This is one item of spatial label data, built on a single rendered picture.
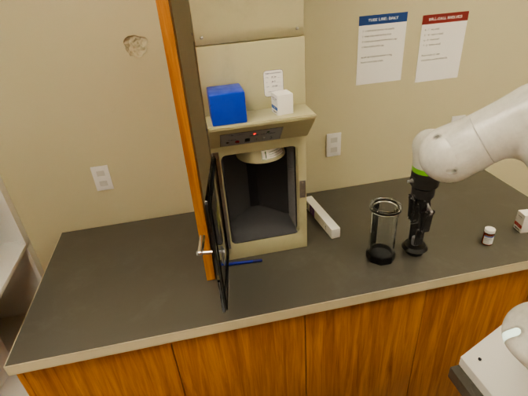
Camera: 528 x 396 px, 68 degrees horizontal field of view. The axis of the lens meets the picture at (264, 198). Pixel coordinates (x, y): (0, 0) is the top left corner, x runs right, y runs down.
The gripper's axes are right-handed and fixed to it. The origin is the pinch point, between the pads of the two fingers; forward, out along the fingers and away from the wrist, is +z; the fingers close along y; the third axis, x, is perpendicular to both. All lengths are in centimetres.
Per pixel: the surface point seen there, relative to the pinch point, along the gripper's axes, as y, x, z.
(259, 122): -3, -54, -49
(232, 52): -14, -58, -67
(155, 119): -57, -88, -37
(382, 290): 15.7, -20.2, 7.8
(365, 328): 12.9, -23.5, 28.5
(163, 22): -5, -76, -77
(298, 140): -14, -39, -37
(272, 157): -16, -48, -31
